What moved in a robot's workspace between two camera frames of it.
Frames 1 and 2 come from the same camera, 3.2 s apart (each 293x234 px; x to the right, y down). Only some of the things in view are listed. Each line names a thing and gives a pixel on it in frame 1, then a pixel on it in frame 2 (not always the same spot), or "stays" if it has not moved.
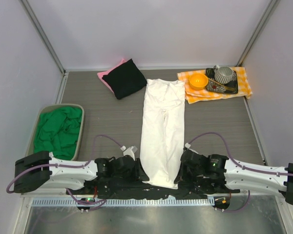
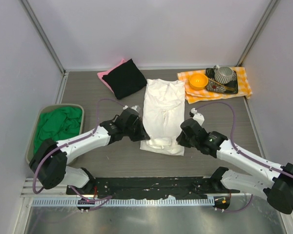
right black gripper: (185, 166) to (186, 134)
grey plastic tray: (30, 147) stays
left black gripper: (138, 170) to (137, 127)
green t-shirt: (57, 131) stays
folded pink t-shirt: (100, 74) stays
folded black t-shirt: (126, 79) stays
